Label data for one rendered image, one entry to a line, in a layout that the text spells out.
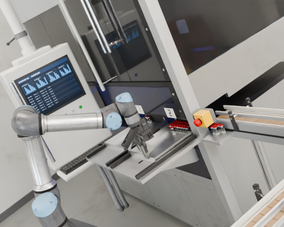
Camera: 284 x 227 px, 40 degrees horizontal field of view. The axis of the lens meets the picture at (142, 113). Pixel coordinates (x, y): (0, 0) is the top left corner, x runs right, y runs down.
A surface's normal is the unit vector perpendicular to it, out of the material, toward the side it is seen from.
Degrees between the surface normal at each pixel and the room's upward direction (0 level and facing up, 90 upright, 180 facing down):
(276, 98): 90
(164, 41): 90
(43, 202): 8
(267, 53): 90
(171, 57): 90
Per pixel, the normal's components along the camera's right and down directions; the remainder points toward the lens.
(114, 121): 0.24, 0.22
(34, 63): 0.48, 0.08
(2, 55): 0.65, -0.04
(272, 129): -0.77, 0.49
